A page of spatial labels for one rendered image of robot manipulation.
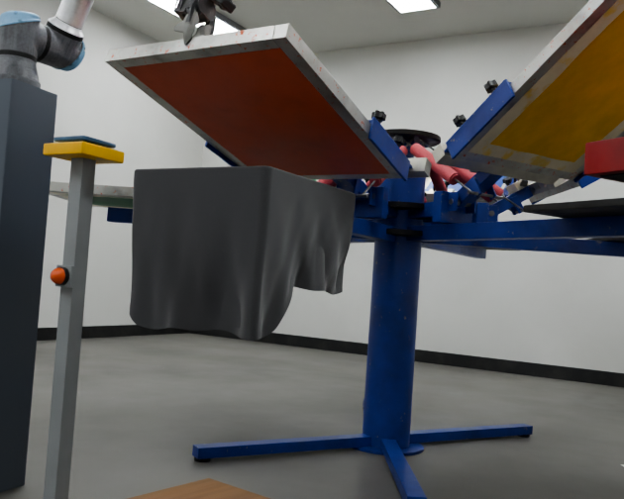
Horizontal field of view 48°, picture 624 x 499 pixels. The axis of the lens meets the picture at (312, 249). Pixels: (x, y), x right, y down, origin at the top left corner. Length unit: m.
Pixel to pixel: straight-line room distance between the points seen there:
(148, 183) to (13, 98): 0.51
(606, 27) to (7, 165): 1.72
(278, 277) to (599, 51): 1.12
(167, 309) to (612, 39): 1.43
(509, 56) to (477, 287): 2.05
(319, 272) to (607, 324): 4.35
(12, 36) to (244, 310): 1.13
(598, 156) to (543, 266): 4.17
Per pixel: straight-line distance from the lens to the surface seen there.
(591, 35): 2.14
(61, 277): 1.66
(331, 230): 1.98
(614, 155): 1.99
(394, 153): 2.18
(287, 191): 1.77
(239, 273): 1.73
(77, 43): 2.42
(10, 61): 2.30
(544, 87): 2.22
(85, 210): 1.70
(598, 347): 6.09
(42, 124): 2.29
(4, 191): 2.18
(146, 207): 1.93
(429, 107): 6.67
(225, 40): 1.78
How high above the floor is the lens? 0.68
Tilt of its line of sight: 2 degrees up
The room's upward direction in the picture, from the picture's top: 4 degrees clockwise
